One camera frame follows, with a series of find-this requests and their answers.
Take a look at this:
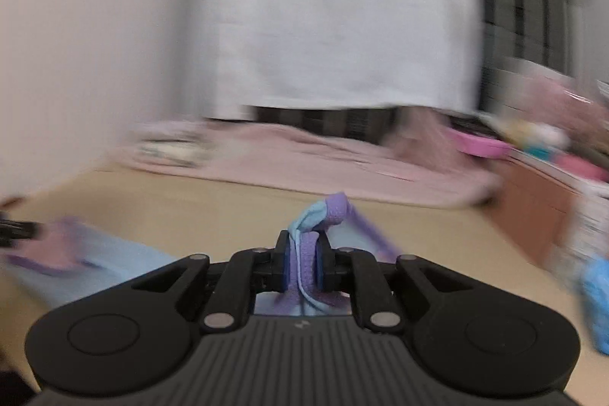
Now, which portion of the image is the white hanging sheet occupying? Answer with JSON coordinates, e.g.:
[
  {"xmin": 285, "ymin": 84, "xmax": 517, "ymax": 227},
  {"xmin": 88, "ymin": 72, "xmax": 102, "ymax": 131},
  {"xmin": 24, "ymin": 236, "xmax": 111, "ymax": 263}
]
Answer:
[{"xmin": 201, "ymin": 0, "xmax": 482, "ymax": 121}]

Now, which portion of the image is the white floral patterned pouch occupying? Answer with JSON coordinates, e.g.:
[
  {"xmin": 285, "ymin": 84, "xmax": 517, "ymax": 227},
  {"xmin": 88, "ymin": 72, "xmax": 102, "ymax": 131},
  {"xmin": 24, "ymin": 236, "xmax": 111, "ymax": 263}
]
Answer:
[{"xmin": 134, "ymin": 141, "xmax": 207, "ymax": 167}]

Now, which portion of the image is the brown cardboard box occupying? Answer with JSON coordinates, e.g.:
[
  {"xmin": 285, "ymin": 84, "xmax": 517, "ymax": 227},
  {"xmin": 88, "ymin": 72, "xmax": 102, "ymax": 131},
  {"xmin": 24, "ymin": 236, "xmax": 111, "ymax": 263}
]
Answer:
[{"xmin": 486, "ymin": 159, "xmax": 578, "ymax": 267}]

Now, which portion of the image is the pink blanket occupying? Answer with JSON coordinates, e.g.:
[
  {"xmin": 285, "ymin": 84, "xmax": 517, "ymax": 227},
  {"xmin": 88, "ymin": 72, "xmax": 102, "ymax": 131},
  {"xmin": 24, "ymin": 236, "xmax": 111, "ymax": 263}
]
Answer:
[{"xmin": 113, "ymin": 107, "xmax": 501, "ymax": 208}]

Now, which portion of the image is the pile of colourful clutter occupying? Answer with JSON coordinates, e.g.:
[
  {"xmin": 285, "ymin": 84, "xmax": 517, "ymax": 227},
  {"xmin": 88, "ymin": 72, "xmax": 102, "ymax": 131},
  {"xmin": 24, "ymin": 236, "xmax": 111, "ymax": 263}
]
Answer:
[{"xmin": 490, "ymin": 58, "xmax": 608, "ymax": 277}]

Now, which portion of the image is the pink plastic box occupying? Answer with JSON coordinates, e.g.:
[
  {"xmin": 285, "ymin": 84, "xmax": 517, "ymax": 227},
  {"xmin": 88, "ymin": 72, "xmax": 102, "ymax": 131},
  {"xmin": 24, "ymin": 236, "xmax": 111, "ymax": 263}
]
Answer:
[{"xmin": 448, "ymin": 128, "xmax": 512, "ymax": 160}]

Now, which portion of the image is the blue plastic bag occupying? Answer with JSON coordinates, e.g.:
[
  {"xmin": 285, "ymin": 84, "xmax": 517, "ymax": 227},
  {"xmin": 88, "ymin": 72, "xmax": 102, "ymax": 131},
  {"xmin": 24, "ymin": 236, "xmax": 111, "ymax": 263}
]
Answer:
[{"xmin": 579, "ymin": 258, "xmax": 609, "ymax": 355}]

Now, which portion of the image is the blue pink purple garment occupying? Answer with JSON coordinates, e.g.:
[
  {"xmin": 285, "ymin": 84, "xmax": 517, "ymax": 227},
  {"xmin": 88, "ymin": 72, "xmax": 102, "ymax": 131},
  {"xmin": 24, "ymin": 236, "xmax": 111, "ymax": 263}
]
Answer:
[{"xmin": 1, "ymin": 193, "xmax": 400, "ymax": 316}]

